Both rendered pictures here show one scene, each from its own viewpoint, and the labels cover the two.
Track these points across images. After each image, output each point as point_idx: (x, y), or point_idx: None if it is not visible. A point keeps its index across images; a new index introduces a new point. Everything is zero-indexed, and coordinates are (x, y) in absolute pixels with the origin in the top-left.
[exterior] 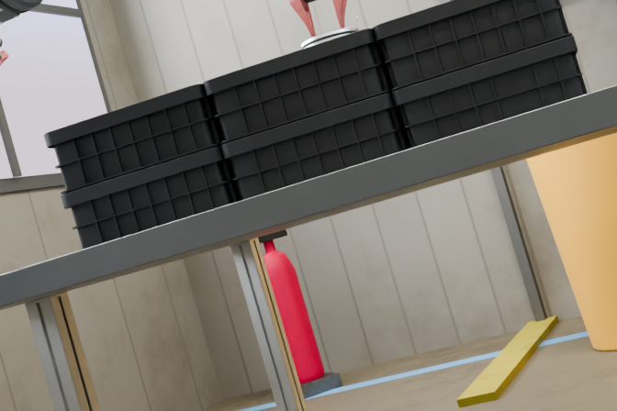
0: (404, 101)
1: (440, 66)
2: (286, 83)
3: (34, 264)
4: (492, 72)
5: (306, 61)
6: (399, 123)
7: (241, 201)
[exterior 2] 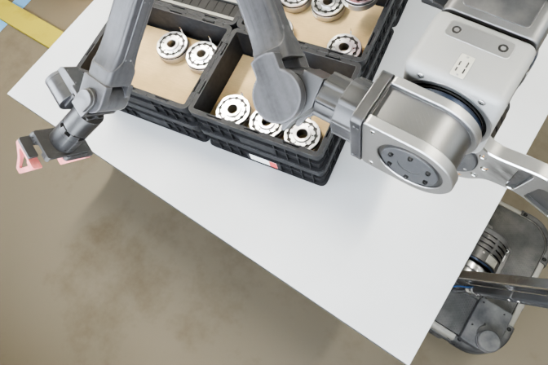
0: (399, 6)
1: None
2: None
3: (501, 199)
4: None
5: (386, 16)
6: None
7: (547, 114)
